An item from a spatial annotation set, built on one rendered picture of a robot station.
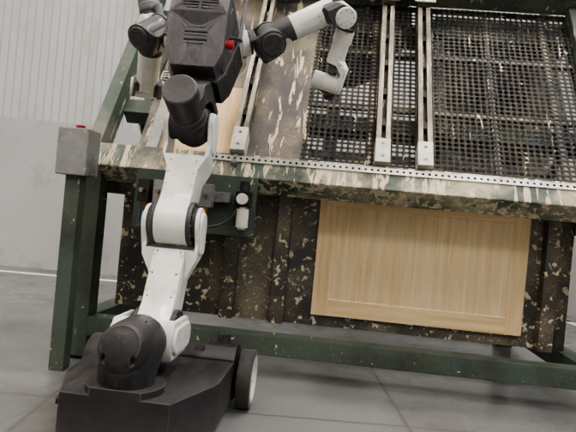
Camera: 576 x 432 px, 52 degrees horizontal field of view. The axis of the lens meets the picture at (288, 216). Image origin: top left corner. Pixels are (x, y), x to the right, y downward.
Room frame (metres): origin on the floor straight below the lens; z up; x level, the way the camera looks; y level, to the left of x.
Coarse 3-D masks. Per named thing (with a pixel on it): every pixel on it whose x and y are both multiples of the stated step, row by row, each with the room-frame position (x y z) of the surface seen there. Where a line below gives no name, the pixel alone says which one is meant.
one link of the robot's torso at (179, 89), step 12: (168, 84) 1.83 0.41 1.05; (180, 84) 1.83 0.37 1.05; (192, 84) 1.83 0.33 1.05; (204, 84) 1.90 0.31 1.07; (168, 96) 1.81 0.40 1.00; (180, 96) 1.81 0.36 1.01; (192, 96) 1.81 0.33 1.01; (204, 96) 1.89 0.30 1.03; (168, 108) 1.86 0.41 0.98; (180, 108) 1.83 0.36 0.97; (192, 108) 1.85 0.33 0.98; (204, 108) 1.92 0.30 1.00; (216, 108) 2.08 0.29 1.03; (180, 120) 1.89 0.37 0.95; (192, 120) 1.90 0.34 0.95
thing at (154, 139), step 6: (168, 78) 2.69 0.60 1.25; (162, 102) 2.61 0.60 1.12; (162, 108) 2.59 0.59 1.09; (156, 114) 2.57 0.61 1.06; (162, 114) 2.57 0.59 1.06; (156, 120) 2.55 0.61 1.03; (162, 120) 2.55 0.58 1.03; (156, 126) 2.53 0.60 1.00; (162, 126) 2.53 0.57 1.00; (150, 132) 2.51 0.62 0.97; (156, 132) 2.51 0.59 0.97; (162, 132) 2.52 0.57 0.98; (150, 138) 2.49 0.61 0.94; (156, 138) 2.49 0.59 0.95; (150, 144) 2.47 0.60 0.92; (156, 144) 2.47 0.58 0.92
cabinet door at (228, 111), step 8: (232, 88) 2.68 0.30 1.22; (240, 88) 2.68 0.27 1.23; (232, 96) 2.65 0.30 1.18; (240, 96) 2.65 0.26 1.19; (216, 104) 2.63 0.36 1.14; (224, 104) 2.63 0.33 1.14; (232, 104) 2.63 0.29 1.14; (224, 112) 2.60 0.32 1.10; (232, 112) 2.60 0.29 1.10; (224, 120) 2.58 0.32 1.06; (232, 120) 2.57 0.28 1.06; (224, 128) 2.55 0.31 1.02; (232, 128) 2.55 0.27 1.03; (224, 136) 2.52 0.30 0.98; (160, 144) 2.50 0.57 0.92; (176, 144) 2.50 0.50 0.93; (224, 144) 2.50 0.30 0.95; (216, 152) 2.47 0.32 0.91; (224, 152) 2.47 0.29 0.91
